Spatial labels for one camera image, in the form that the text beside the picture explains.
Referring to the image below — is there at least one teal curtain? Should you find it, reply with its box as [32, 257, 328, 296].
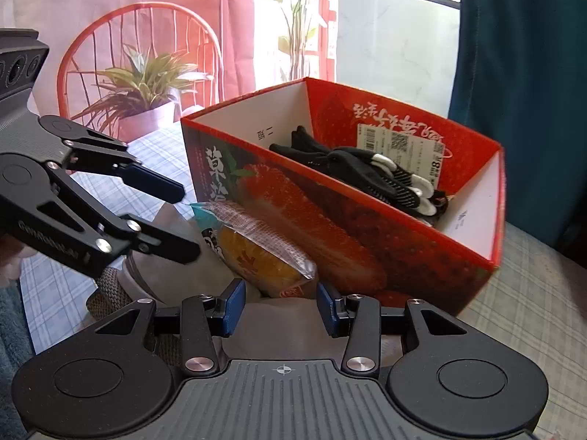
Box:
[447, 0, 587, 264]

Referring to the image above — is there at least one red cardboard box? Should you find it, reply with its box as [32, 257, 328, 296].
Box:
[180, 77, 508, 320]

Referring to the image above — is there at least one teal towel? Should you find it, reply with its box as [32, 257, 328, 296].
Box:
[0, 283, 36, 425]

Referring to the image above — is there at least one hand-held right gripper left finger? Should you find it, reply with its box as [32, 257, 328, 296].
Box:
[94, 279, 247, 375]

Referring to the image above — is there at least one black white dotted glove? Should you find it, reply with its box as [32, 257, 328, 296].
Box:
[329, 146, 453, 230]

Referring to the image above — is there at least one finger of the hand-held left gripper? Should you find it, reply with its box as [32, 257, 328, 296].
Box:
[37, 114, 186, 204]
[0, 153, 201, 281]

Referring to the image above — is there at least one orange snack packet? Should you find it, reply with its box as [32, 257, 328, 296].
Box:
[190, 199, 319, 300]

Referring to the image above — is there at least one black sock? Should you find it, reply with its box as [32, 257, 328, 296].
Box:
[268, 125, 354, 171]

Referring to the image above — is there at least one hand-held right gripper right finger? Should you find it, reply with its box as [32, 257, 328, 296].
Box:
[316, 281, 469, 375]

